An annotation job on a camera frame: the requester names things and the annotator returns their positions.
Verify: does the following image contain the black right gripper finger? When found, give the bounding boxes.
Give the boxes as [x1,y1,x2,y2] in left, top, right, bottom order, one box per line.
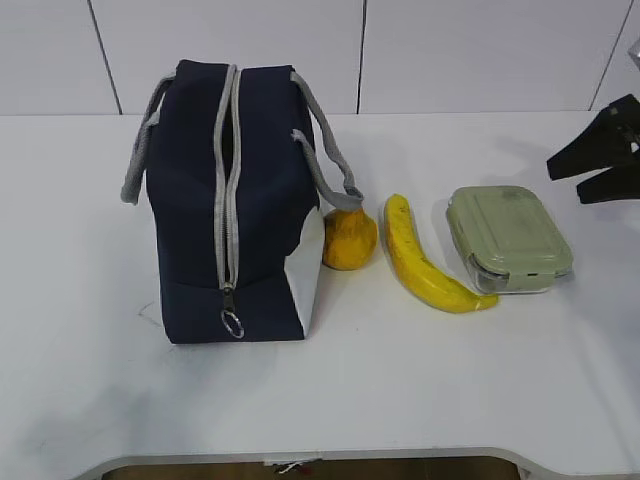
[546,112,618,180]
[576,160,639,204]

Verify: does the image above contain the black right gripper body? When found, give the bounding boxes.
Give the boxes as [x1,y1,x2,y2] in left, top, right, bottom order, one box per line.
[601,94,639,164]

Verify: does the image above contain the green-lidded glass food container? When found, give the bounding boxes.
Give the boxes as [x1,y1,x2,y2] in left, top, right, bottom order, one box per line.
[446,185,573,294]

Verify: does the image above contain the yellow banana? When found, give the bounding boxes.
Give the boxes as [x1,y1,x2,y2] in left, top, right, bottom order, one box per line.
[384,194,499,314]

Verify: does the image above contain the yellow pear-shaped gourd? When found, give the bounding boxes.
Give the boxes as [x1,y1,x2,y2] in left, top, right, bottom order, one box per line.
[322,208,378,271]

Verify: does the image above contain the navy blue lunch bag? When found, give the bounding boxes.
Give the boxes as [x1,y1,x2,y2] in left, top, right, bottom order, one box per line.
[121,60,363,344]

